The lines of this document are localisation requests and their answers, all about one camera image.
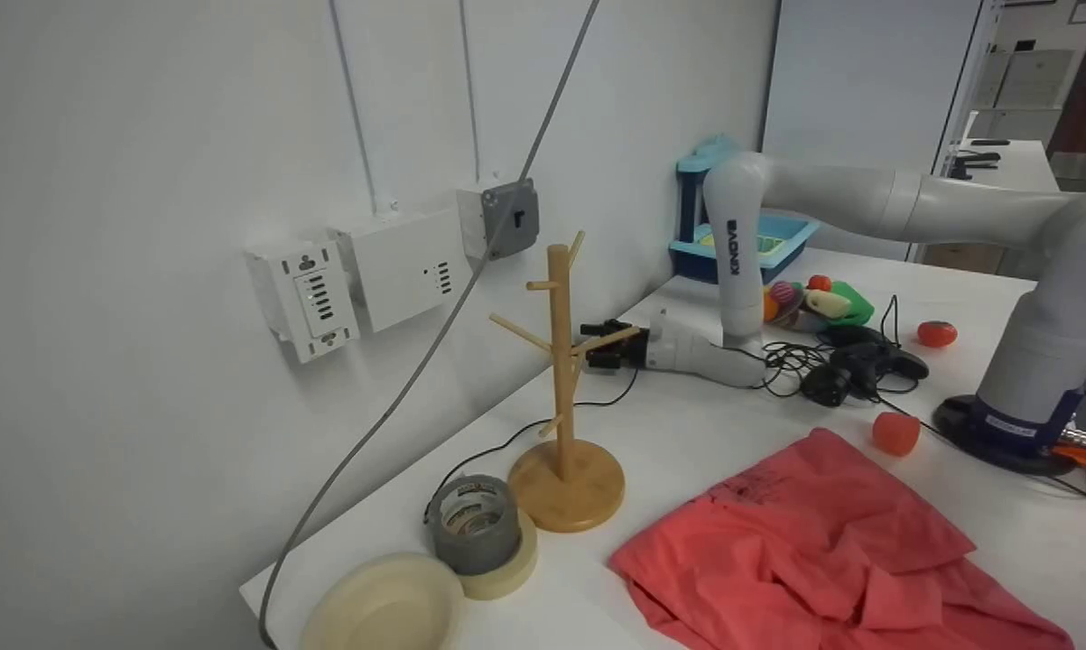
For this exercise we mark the orange toy ball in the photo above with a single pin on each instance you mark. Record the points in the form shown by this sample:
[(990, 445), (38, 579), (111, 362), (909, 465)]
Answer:
[(769, 308)]

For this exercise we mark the white wall dimmer switch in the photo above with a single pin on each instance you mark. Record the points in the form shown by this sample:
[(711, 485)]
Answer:
[(303, 302)]

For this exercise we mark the white wall box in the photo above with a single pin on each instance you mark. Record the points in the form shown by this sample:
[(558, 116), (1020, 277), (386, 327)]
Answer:
[(403, 266)]

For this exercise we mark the white wall conduit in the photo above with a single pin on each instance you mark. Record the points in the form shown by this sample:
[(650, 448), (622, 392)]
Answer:
[(470, 90), (355, 108)]

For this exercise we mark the grey cabinet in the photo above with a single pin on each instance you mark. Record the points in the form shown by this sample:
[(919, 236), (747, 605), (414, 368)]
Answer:
[(1025, 95)]

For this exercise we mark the pink striped toy ball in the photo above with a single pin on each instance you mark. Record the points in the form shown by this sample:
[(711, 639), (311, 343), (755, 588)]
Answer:
[(784, 292)]

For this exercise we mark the black game controller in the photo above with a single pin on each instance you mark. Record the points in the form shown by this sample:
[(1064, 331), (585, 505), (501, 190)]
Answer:
[(858, 366)]

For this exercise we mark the grey wall box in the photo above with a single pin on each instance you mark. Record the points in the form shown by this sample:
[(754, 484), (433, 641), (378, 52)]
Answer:
[(506, 221)]

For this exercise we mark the small red toy fruit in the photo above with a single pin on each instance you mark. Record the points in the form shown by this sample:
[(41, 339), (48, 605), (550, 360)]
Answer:
[(819, 283)]

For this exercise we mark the cream plastic bowl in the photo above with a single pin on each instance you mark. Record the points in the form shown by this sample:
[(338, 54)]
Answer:
[(385, 609)]

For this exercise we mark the cream toy corn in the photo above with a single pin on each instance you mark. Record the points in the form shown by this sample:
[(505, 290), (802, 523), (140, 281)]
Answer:
[(827, 303)]

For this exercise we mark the blue toy dish rack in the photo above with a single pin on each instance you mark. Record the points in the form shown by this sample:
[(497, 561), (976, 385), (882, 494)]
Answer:
[(782, 236)]

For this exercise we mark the white desk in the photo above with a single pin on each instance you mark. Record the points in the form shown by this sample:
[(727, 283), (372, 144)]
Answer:
[(1016, 164)]

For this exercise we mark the red shirt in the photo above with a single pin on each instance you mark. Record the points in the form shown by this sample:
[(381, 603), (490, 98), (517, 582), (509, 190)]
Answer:
[(822, 542)]

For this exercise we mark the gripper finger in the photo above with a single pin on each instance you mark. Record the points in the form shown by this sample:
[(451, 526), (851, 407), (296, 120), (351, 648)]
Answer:
[(602, 360), (598, 329)]

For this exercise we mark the cream masking tape roll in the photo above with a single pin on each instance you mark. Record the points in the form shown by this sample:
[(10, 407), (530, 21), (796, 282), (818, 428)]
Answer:
[(517, 571)]

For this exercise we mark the wooden mug tree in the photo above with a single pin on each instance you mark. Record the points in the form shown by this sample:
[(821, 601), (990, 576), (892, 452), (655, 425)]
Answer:
[(561, 388)]

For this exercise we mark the grey duct tape roll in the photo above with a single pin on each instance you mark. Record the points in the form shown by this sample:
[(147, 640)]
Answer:
[(488, 546)]

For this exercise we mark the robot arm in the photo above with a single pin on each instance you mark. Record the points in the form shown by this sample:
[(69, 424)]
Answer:
[(967, 212)]

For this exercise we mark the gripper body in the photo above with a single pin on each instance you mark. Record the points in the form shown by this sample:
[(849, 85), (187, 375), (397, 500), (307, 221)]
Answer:
[(634, 354)]

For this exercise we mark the red toy tomato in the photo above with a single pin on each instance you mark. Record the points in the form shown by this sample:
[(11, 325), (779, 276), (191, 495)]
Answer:
[(937, 334)]

